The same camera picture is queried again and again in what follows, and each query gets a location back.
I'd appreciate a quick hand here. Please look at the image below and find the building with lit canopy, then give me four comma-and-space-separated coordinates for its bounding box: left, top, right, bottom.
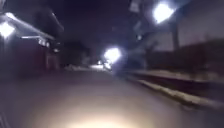
0, 11, 65, 79

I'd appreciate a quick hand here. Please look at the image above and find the raised pavement strip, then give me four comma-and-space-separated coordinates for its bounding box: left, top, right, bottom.
123, 68, 224, 101

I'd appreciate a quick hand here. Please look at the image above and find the dark fence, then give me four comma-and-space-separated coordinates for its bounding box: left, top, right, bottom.
145, 39, 224, 82

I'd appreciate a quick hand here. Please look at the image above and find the grey asphalt road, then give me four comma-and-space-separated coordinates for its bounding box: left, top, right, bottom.
0, 67, 224, 128

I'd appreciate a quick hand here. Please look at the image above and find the street lamp on pole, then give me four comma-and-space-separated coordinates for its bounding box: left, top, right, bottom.
152, 2, 182, 52

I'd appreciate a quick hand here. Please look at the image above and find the pale building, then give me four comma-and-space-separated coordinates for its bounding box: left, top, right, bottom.
132, 0, 224, 53

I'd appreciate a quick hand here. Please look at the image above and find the pale concrete kerb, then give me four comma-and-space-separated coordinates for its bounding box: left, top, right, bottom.
122, 73, 224, 112

